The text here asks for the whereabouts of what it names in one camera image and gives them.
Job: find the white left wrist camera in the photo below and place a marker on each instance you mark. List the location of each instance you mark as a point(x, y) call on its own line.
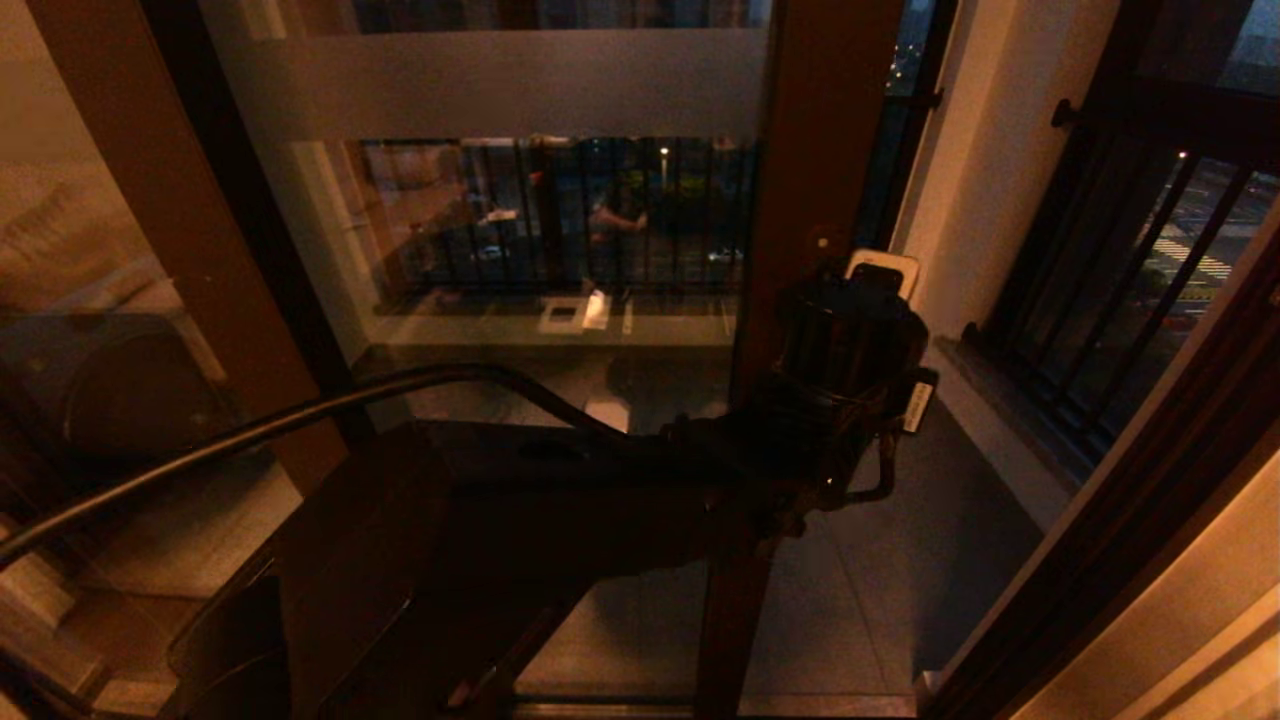
point(900, 268)

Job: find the brown framed sliding glass door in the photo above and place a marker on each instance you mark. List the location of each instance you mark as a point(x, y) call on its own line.
point(820, 120)

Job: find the black balcony railing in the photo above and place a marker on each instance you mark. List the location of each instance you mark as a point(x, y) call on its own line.
point(1100, 300)
point(895, 170)

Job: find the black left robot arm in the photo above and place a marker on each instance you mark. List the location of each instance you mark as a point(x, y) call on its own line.
point(500, 520)

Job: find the brown framed fixed glass panel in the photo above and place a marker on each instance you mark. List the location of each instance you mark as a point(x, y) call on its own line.
point(170, 200)

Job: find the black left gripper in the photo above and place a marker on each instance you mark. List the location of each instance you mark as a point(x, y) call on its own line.
point(932, 385)

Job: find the dark brown door jamb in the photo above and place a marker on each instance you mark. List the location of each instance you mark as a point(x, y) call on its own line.
point(1150, 520)

